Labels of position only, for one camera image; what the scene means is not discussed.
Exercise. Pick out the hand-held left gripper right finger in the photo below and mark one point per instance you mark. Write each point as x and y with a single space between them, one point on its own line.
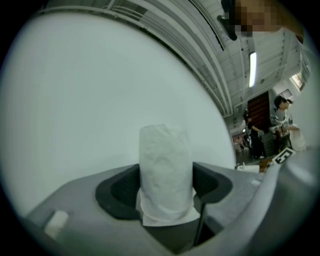
232 190

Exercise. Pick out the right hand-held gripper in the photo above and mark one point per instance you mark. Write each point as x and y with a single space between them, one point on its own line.
283 157

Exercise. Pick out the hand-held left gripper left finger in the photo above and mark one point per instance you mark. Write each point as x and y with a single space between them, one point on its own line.
80 200

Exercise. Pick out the white paper roll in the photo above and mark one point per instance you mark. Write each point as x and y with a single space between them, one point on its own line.
165 170

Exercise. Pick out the brown staircase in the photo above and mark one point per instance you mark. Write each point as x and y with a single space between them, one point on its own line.
258 107

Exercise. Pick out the person's white shirt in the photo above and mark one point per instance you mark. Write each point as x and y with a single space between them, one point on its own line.
311 105

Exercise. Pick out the ceiling tube light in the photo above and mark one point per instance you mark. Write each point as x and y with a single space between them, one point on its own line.
252 70

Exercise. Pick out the person's head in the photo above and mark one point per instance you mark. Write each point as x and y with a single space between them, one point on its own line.
265 15

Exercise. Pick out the black head camera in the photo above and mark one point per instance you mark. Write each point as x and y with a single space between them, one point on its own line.
228 26

